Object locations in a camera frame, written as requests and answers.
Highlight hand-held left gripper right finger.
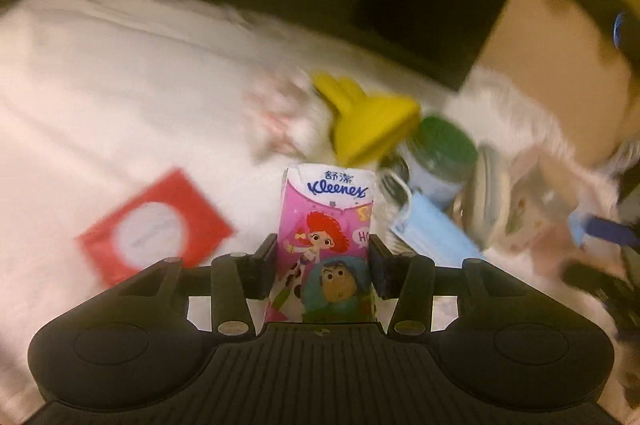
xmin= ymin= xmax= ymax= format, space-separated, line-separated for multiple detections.
xmin=369 ymin=234 xmax=508 ymax=338

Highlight white fluffy blanket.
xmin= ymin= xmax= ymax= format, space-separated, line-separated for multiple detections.
xmin=0 ymin=0 xmax=640 ymax=425

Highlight white red-patterned pouch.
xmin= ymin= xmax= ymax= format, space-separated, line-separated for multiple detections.
xmin=244 ymin=69 xmax=322 ymax=158

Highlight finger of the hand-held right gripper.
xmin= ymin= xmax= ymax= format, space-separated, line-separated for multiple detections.
xmin=569 ymin=211 xmax=637 ymax=251

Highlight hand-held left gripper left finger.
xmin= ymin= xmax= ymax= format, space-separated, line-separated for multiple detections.
xmin=111 ymin=232 xmax=280 ymax=339

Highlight white patterned mug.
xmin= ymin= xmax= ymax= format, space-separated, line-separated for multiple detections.
xmin=504 ymin=154 xmax=572 ymax=252

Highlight white grey round object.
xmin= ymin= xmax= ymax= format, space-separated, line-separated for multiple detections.
xmin=465 ymin=144 xmax=513 ymax=248

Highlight red packet with white circle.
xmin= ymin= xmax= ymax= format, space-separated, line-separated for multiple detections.
xmin=75 ymin=168 xmax=237 ymax=289

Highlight green-lidded jar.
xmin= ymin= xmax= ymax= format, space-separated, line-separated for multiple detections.
xmin=400 ymin=115 xmax=480 ymax=212

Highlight blue face mask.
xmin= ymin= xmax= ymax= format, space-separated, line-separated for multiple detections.
xmin=379 ymin=170 xmax=484 ymax=269

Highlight pink cartoon tissue pack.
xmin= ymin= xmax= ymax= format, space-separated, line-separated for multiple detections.
xmin=262 ymin=164 xmax=379 ymax=324

